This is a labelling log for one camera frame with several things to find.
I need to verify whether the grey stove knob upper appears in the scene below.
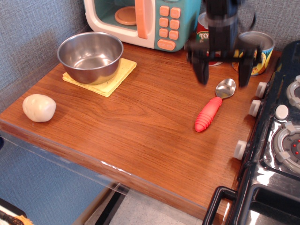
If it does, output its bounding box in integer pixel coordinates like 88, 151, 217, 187
255, 82, 268, 98

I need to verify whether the red handled metal spoon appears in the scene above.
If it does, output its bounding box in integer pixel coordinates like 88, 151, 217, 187
195, 78, 236, 132

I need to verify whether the grey stove knob lower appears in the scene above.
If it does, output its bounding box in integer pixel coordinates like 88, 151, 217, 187
233, 140, 247, 161

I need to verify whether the orange striped object corner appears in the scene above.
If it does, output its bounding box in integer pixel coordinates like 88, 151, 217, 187
0, 199, 33, 225

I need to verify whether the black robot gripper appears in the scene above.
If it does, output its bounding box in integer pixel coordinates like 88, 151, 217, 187
184, 0, 262, 88

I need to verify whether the black toy stove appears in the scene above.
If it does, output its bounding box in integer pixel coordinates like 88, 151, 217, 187
227, 41, 300, 225

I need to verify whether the stainless steel bowl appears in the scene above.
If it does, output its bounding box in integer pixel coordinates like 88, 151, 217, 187
57, 32, 124, 85

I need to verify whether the pineapple slices can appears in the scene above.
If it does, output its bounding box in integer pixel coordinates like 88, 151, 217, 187
238, 31, 275, 75

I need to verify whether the white potato toy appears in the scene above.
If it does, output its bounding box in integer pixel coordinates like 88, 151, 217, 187
22, 94, 56, 122

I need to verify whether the toy microwave teal white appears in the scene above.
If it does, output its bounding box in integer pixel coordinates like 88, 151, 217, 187
84, 0, 202, 52

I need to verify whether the black oven door handle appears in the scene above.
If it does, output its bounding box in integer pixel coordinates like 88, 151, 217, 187
202, 186, 238, 225

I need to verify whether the tomato sauce can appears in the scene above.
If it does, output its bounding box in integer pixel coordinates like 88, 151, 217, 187
195, 12, 225, 67

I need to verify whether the yellow folded cloth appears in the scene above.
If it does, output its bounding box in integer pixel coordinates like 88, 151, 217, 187
62, 58, 137, 97

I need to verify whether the grey stove knob middle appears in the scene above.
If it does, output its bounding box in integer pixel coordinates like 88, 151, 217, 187
248, 100, 261, 117

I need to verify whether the grey stove knob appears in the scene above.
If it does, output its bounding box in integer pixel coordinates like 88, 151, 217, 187
255, 82, 268, 98
248, 100, 261, 117
233, 140, 247, 161

